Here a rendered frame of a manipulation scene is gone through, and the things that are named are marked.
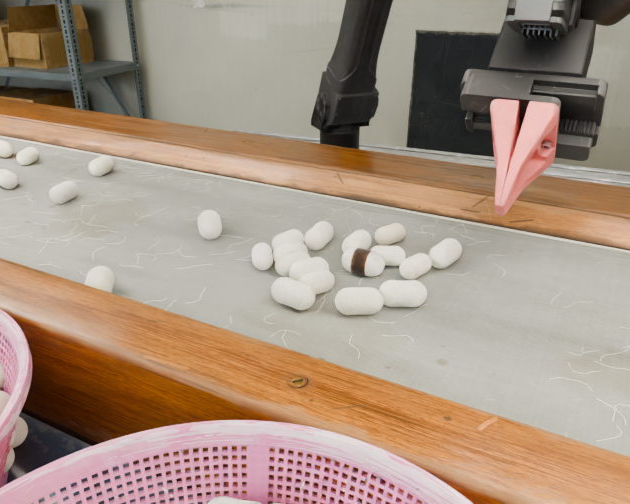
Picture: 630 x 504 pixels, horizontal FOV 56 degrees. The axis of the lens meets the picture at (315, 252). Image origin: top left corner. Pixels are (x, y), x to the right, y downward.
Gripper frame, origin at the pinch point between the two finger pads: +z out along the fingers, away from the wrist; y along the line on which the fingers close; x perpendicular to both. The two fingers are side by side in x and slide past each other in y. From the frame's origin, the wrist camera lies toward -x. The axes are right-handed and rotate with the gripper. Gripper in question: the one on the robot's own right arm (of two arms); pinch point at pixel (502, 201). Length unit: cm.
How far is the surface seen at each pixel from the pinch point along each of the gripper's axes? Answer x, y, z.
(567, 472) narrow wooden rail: -8.7, 7.8, 18.0
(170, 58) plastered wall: 139, -192, -124
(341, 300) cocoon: -1.0, -8.6, 10.8
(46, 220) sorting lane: 2.0, -43.0, 10.0
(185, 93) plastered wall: 152, -185, -114
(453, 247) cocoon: 6.4, -3.9, 1.6
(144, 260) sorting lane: 0.4, -27.9, 11.6
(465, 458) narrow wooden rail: -9.6, 3.5, 19.1
